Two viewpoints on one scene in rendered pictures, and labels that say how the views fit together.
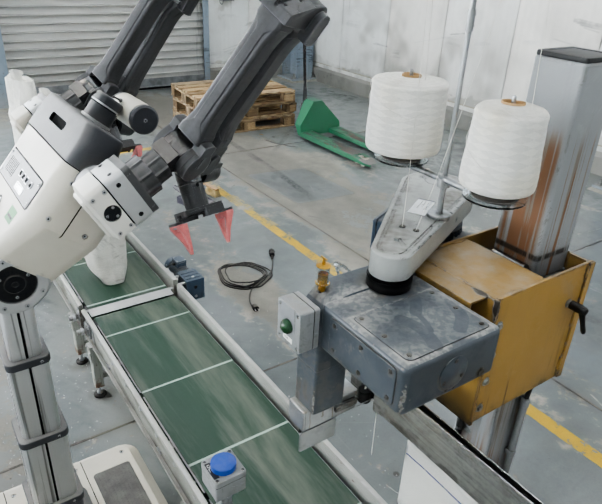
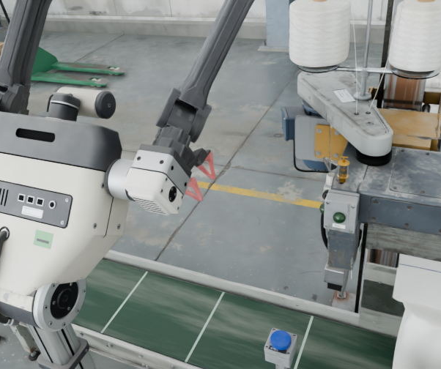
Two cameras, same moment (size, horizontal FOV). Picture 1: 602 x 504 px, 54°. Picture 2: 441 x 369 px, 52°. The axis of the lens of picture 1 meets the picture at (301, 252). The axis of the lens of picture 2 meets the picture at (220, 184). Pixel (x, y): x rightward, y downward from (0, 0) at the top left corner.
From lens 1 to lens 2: 0.71 m
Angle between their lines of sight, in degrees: 24
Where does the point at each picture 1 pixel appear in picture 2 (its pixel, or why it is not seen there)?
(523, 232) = (408, 88)
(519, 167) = not seen: outside the picture
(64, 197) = (100, 200)
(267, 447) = (226, 317)
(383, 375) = (437, 217)
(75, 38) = not seen: outside the picture
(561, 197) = not seen: hidden behind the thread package
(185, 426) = (157, 337)
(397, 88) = (327, 12)
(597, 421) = not seen: hidden behind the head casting
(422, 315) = (420, 168)
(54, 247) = (97, 248)
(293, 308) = (346, 202)
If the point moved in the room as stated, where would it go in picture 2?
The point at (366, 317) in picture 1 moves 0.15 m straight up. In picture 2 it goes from (395, 185) to (404, 129)
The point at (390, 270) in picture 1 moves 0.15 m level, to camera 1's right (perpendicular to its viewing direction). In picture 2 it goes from (385, 146) to (426, 127)
